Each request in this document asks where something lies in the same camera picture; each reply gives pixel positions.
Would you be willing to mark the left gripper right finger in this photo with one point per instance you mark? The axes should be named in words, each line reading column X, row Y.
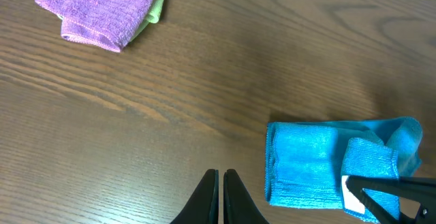
column 239, row 207

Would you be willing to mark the blue microfiber cloth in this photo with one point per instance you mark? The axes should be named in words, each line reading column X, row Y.
column 305, row 161

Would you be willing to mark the purple folded cloth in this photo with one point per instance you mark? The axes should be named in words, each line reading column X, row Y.
column 115, row 19

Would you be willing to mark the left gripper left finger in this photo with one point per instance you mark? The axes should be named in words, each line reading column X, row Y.
column 203, row 205

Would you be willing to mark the green folded cloth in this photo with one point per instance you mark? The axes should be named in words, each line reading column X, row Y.
column 76, row 33

